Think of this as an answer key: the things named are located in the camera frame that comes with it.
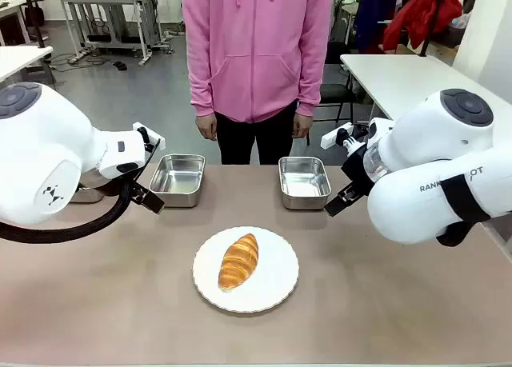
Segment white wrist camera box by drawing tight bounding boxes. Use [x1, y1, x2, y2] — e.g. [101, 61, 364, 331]
[320, 122, 355, 151]
[132, 121, 166, 150]

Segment black office chair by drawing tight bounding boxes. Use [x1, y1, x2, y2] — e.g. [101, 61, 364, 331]
[311, 41, 358, 125]

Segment red jacket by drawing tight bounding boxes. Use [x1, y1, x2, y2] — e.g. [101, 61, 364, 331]
[382, 0, 463, 53]

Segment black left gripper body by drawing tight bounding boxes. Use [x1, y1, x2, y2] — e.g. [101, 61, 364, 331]
[130, 138, 162, 185]

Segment white side table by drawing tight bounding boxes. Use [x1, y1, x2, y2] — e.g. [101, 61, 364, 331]
[0, 45, 54, 84]

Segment black slanted pole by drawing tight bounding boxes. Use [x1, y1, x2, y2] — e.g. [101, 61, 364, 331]
[421, 0, 448, 58]

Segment black floor cable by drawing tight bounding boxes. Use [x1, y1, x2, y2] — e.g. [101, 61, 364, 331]
[48, 51, 107, 74]

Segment person's right hand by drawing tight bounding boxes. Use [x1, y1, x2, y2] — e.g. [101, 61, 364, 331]
[195, 114, 218, 142]

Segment golden croissant bread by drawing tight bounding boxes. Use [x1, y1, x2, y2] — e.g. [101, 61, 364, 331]
[217, 233, 260, 292]

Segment steel rectangular container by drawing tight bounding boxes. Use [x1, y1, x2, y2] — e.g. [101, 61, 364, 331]
[148, 153, 207, 209]
[278, 155, 333, 212]

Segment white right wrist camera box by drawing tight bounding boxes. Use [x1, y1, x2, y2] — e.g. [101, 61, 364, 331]
[320, 122, 355, 151]

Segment dark blue garment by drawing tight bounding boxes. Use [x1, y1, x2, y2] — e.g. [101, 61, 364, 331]
[353, 0, 402, 54]

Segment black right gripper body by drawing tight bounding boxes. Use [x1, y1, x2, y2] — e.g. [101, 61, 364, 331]
[339, 143, 376, 201]

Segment white scalloped plate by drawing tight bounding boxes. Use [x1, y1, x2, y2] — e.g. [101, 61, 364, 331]
[191, 225, 301, 314]

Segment black corrugated cable hose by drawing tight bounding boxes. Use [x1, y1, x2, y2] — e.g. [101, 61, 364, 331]
[0, 178, 134, 245]

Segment black stand pole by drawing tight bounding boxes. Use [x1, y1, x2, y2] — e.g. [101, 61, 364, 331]
[21, 0, 48, 49]

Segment pink hoodie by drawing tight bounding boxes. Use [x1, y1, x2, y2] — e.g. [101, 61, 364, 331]
[182, 0, 334, 125]

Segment black trousers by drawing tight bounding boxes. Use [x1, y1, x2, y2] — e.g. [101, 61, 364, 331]
[214, 99, 299, 166]

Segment person's left hand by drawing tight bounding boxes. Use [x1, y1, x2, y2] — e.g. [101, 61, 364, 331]
[292, 112, 314, 141]

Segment white long table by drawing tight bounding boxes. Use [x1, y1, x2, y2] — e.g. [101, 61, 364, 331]
[339, 54, 458, 121]

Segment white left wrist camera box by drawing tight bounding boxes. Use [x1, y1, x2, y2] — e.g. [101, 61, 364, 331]
[132, 121, 166, 150]

